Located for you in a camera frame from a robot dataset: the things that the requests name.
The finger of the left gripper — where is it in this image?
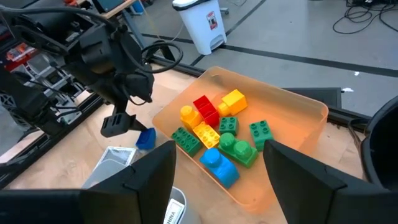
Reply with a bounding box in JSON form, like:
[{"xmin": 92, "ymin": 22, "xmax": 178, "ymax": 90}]
[{"xmin": 100, "ymin": 112, "xmax": 149, "ymax": 139}]

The blue toy brick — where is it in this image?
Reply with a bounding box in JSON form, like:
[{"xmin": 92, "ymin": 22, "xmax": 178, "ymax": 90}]
[
  {"xmin": 199, "ymin": 147, "xmax": 241, "ymax": 189},
  {"xmin": 135, "ymin": 127, "xmax": 157, "ymax": 151}
]

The black round bucket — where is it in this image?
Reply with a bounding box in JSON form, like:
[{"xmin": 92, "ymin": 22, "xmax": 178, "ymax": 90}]
[{"xmin": 359, "ymin": 95, "xmax": 398, "ymax": 191}]

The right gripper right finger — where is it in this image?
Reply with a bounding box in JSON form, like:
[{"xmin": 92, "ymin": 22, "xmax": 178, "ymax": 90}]
[{"xmin": 262, "ymin": 139, "xmax": 398, "ymax": 224}]

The dark green toy brick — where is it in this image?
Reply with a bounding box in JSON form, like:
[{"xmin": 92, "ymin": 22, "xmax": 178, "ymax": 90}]
[{"xmin": 218, "ymin": 116, "xmax": 240, "ymax": 136}]

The small green toy brick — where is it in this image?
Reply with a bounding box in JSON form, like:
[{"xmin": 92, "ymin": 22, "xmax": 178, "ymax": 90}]
[{"xmin": 248, "ymin": 119, "xmax": 275, "ymax": 152}]

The orange translucent plastic bin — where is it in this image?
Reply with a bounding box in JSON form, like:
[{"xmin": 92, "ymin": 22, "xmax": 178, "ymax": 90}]
[{"xmin": 151, "ymin": 65, "xmax": 330, "ymax": 215}]

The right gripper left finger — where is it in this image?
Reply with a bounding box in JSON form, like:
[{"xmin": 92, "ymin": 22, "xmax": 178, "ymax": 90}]
[{"xmin": 0, "ymin": 139, "xmax": 177, "ymax": 224}]

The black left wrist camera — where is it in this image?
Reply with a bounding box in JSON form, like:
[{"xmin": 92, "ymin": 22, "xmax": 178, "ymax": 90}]
[{"xmin": 79, "ymin": 26, "xmax": 116, "ymax": 76}]

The white trash bin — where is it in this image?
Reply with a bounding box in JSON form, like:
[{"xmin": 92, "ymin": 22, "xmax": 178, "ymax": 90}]
[{"xmin": 172, "ymin": 0, "xmax": 228, "ymax": 56}]

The wooden desk top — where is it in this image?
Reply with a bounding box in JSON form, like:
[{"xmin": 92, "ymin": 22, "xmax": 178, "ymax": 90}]
[{"xmin": 76, "ymin": 0, "xmax": 138, "ymax": 20}]

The silver metal bracket plate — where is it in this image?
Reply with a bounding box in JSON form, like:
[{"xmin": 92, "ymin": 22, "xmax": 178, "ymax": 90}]
[{"xmin": 51, "ymin": 93, "xmax": 85, "ymax": 126}]

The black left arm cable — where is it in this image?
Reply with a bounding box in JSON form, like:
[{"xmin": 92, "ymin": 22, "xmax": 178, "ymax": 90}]
[{"xmin": 119, "ymin": 29, "xmax": 185, "ymax": 75}]

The orange toy brick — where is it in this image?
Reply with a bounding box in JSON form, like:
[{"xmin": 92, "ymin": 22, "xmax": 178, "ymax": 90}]
[{"xmin": 180, "ymin": 105, "xmax": 203, "ymax": 131}]

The flat green toy brick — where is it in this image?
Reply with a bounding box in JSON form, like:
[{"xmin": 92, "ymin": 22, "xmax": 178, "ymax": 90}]
[{"xmin": 170, "ymin": 126, "xmax": 203, "ymax": 158}]

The tangled black floor cable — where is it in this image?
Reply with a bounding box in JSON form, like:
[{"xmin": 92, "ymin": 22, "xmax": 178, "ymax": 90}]
[{"xmin": 331, "ymin": 0, "xmax": 398, "ymax": 35}]

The red toy brick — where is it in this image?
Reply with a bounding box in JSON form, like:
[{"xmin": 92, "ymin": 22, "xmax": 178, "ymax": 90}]
[{"xmin": 192, "ymin": 95, "xmax": 220, "ymax": 128}]

